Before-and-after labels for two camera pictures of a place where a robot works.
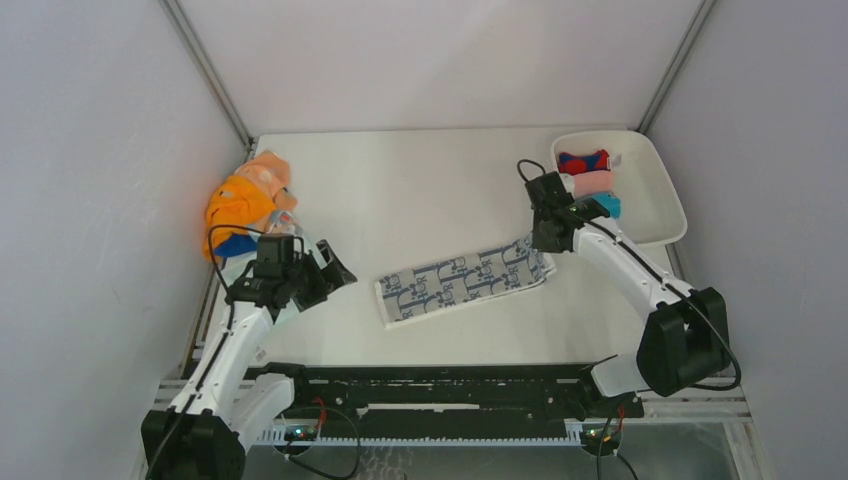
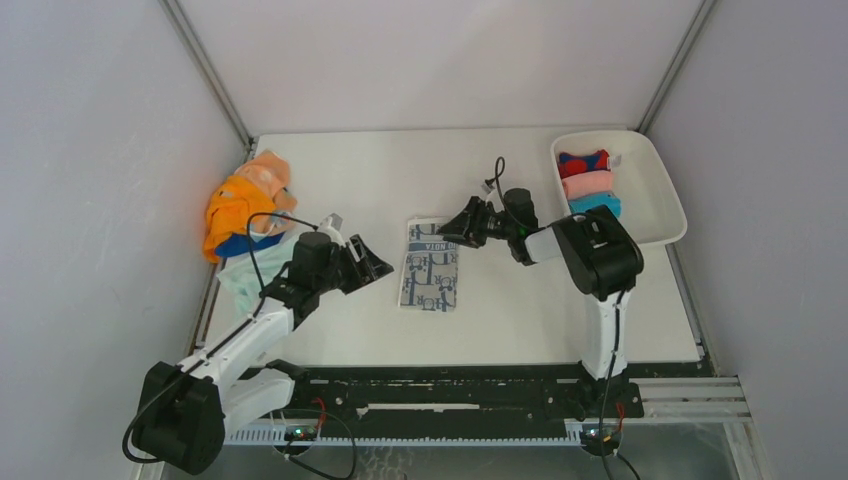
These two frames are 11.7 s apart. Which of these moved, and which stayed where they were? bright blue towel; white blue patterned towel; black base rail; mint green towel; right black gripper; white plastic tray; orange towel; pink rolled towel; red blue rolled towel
Moved: white blue patterned towel; mint green towel; right black gripper
Stayed: pink rolled towel; black base rail; white plastic tray; bright blue towel; red blue rolled towel; orange towel
